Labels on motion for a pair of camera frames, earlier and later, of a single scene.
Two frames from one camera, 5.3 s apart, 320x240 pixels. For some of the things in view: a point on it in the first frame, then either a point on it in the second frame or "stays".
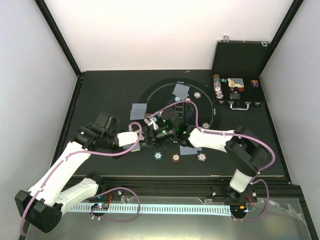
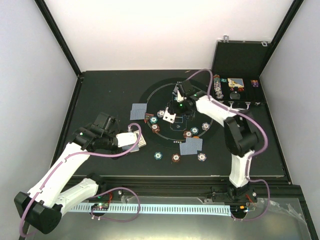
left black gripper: [119, 150] stays
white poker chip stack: [202, 157] stays
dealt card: [139, 107] stays
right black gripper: [156, 139] -> [173, 109]
